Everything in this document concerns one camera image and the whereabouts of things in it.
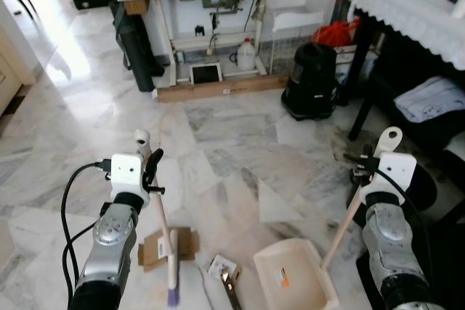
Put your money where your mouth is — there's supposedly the clear plastic jug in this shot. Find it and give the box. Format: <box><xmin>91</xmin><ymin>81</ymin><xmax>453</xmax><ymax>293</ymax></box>
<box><xmin>237</xmin><ymin>37</ymin><xmax>259</xmax><ymax>72</ymax></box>

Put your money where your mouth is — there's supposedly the black chair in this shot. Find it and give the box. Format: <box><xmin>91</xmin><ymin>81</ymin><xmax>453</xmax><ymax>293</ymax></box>
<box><xmin>392</xmin><ymin>70</ymin><xmax>465</xmax><ymax>155</ymax></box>

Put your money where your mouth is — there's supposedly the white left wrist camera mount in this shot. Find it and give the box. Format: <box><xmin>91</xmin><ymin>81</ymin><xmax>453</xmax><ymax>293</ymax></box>
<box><xmin>109</xmin><ymin>153</ymin><xmax>151</xmax><ymax>206</ymax></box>

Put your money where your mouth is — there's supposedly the table with white lace cloth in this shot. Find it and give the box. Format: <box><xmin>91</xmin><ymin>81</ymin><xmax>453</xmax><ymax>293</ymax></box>
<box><xmin>347</xmin><ymin>0</ymin><xmax>465</xmax><ymax>144</ymax></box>

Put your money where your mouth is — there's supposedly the white-framed tablet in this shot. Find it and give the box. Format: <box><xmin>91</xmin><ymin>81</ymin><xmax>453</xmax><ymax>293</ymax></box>
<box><xmin>190</xmin><ymin>62</ymin><xmax>224</xmax><ymax>86</ymax></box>

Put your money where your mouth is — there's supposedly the small white paper card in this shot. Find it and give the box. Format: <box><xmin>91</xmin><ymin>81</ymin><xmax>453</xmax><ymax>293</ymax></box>
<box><xmin>208</xmin><ymin>254</ymin><xmax>240</xmax><ymax>282</ymax></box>

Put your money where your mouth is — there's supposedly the tall black bag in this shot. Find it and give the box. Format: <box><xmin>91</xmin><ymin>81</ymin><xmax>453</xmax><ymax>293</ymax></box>
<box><xmin>109</xmin><ymin>1</ymin><xmax>165</xmax><ymax>94</ymax></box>

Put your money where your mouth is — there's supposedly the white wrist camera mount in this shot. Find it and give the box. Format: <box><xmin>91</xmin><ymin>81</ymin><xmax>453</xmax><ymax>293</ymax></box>
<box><xmin>361</xmin><ymin>152</ymin><xmax>418</xmax><ymax>205</ymax></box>
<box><xmin>109</xmin><ymin>153</ymin><xmax>151</xmax><ymax>206</ymax></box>

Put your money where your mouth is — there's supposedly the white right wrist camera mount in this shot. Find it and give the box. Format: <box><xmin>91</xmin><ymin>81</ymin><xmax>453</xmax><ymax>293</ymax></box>
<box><xmin>361</xmin><ymin>152</ymin><xmax>418</xmax><ymax>205</ymax></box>

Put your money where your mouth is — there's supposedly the white wire rack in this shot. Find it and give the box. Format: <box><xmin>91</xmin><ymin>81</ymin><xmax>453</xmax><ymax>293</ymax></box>
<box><xmin>263</xmin><ymin>0</ymin><xmax>328</xmax><ymax>77</ymax></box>

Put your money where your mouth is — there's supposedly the cream long-handled dustpan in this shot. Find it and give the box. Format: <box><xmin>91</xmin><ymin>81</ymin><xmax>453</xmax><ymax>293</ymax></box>
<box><xmin>253</xmin><ymin>126</ymin><xmax>403</xmax><ymax>310</ymax></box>

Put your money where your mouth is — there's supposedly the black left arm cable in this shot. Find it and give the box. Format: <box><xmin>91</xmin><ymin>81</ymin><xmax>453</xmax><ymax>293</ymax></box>
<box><xmin>61</xmin><ymin>163</ymin><xmax>114</xmax><ymax>303</ymax></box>

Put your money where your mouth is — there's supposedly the black canister vacuum cleaner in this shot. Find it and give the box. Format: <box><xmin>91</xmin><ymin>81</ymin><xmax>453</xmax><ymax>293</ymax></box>
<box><xmin>281</xmin><ymin>41</ymin><xmax>339</xmax><ymax>121</ymax></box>

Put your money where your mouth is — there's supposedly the large brown cardboard piece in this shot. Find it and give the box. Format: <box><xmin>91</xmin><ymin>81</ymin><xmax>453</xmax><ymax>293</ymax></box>
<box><xmin>138</xmin><ymin>227</ymin><xmax>200</xmax><ymax>273</ymax></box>

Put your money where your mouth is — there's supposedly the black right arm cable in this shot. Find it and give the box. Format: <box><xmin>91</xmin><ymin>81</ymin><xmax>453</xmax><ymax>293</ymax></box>
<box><xmin>371</xmin><ymin>167</ymin><xmax>434</xmax><ymax>282</ymax></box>

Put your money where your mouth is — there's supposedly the long wooden plank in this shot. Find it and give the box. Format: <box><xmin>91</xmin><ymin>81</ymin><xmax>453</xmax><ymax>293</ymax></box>
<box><xmin>154</xmin><ymin>73</ymin><xmax>290</xmax><ymax>103</ymax></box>

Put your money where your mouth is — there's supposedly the brown metal hand tool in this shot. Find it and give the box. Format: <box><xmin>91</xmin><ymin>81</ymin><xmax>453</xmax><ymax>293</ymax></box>
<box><xmin>220</xmin><ymin>268</ymin><xmax>245</xmax><ymax>310</ymax></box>

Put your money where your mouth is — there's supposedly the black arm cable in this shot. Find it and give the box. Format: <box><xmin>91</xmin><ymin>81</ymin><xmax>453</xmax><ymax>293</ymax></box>
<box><xmin>61</xmin><ymin>163</ymin><xmax>114</xmax><ymax>303</ymax></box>
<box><xmin>371</xmin><ymin>167</ymin><xmax>434</xmax><ymax>282</ymax></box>

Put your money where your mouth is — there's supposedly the white printed cloth bag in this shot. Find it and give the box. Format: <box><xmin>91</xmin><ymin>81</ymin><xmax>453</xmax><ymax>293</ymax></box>
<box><xmin>395</xmin><ymin>76</ymin><xmax>465</xmax><ymax>124</ymax></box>

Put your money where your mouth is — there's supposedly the red plastic bag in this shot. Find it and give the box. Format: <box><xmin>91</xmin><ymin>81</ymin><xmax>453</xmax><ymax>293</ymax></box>
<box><xmin>312</xmin><ymin>20</ymin><xmax>361</xmax><ymax>48</ymax></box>

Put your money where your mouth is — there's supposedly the wooden broom with purple bristles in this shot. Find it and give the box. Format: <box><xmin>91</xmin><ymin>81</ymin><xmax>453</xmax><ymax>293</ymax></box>
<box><xmin>134</xmin><ymin>129</ymin><xmax>181</xmax><ymax>308</ymax></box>

